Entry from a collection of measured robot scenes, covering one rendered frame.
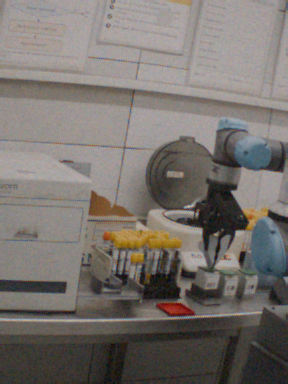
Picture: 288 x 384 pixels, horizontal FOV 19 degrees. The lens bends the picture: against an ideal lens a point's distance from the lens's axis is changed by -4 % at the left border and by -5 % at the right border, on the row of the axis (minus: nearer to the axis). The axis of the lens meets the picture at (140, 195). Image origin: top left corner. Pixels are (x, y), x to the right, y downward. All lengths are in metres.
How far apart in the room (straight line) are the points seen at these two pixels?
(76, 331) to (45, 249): 0.20
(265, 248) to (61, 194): 0.43
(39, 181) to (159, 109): 0.90
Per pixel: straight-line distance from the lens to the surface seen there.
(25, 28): 2.38
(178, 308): 2.05
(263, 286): 2.32
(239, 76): 2.74
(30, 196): 1.78
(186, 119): 2.67
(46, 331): 1.85
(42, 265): 1.83
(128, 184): 2.61
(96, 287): 1.96
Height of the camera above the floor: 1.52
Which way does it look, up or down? 12 degrees down
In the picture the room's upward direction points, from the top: 9 degrees clockwise
